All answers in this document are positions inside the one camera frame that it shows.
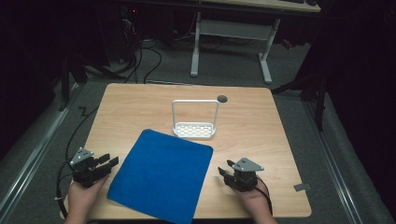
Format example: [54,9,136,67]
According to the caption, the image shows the person's left hand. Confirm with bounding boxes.
[66,175,110,218]

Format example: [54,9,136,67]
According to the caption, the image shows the grey tape piece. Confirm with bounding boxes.
[292,182,313,193]

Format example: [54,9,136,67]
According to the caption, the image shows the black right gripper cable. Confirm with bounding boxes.
[256,175,275,217]

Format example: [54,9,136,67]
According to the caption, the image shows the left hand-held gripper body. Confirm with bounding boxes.
[68,147,110,189]

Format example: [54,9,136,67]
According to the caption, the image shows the person's right hand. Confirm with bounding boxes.
[232,179,273,218]

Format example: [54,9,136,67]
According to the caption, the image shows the black metal stand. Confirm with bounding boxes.
[270,69,330,133]
[57,50,126,112]

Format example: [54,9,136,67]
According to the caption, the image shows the white-framed desk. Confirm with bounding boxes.
[124,0,322,86]

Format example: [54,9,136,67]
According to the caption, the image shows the black computer tower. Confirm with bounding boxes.
[95,5,145,67]

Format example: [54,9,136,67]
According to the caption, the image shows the white rack with tall handle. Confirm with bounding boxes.
[171,99,220,140]

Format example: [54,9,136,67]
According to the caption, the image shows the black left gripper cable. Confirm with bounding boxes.
[55,105,101,219]

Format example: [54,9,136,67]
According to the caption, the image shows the metal floor rail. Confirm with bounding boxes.
[0,81,83,220]
[302,98,366,224]

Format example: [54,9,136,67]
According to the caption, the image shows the blue cloth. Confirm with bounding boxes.
[106,128,215,224]

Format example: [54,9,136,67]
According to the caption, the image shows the black floor cables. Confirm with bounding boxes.
[123,38,163,85]

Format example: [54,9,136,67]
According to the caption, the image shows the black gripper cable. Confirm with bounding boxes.
[55,105,101,219]
[256,175,275,217]

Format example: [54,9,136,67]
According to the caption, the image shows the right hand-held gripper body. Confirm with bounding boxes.
[223,157,266,192]

